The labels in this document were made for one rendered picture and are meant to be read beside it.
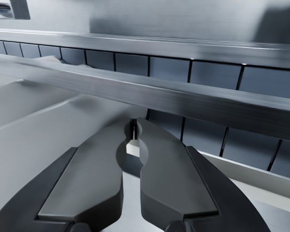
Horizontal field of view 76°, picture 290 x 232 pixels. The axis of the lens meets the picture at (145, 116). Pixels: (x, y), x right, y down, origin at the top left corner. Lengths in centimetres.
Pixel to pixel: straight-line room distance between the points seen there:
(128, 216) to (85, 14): 29
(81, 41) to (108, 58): 4
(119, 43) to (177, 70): 6
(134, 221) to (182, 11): 29
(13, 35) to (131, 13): 17
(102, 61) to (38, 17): 17
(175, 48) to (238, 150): 10
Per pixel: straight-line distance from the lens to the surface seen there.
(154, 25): 23
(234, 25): 20
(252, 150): 18
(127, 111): 15
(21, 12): 27
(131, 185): 27
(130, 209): 31
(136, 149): 17
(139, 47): 18
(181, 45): 16
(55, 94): 17
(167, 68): 17
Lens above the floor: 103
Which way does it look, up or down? 52 degrees down
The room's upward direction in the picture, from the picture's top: 130 degrees counter-clockwise
